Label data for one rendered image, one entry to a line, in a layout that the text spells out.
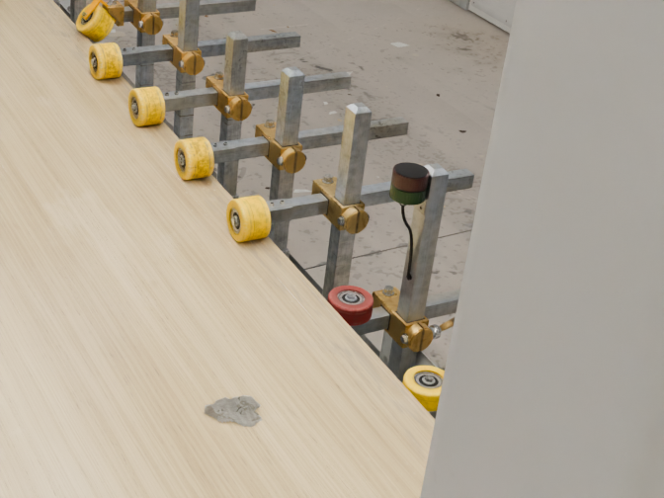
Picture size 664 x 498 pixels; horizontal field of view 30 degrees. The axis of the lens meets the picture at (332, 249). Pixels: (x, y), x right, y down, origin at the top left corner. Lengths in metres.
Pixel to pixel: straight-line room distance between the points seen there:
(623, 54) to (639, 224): 0.02
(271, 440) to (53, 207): 0.75
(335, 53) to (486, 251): 5.35
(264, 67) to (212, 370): 3.47
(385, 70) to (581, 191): 5.27
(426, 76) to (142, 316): 3.53
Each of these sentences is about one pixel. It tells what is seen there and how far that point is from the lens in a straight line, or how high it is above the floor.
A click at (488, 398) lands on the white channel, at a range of 0.22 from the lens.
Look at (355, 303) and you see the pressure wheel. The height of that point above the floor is 0.90.
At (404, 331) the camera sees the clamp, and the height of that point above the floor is 0.86.
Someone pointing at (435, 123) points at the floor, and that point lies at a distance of 5.03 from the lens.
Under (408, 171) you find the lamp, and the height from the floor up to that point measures 1.17.
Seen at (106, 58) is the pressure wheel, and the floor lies 0.96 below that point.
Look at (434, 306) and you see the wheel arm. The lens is 2.26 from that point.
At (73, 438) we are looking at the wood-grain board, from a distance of 1.82.
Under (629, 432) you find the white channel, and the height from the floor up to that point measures 1.96.
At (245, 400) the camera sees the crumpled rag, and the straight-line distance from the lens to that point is 1.88.
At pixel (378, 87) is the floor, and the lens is 5.28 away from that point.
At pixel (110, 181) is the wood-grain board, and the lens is 2.46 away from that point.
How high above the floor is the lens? 2.08
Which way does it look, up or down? 31 degrees down
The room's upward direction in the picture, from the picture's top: 7 degrees clockwise
